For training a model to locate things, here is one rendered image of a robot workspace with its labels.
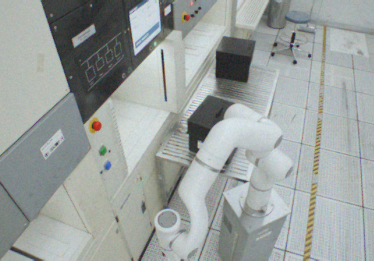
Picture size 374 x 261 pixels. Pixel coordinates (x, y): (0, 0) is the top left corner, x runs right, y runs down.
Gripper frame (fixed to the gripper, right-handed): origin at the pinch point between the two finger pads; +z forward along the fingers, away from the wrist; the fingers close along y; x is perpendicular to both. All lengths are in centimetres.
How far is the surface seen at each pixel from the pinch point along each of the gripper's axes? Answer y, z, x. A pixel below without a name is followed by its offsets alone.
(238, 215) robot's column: 2, 25, -46
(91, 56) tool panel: 54, -61, -14
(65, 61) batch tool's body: 49, -66, -2
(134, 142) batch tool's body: 75, 14, -35
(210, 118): 47, 0, -71
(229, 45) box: 98, 0, -149
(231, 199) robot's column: 11, 25, -51
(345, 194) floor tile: -31, 102, -168
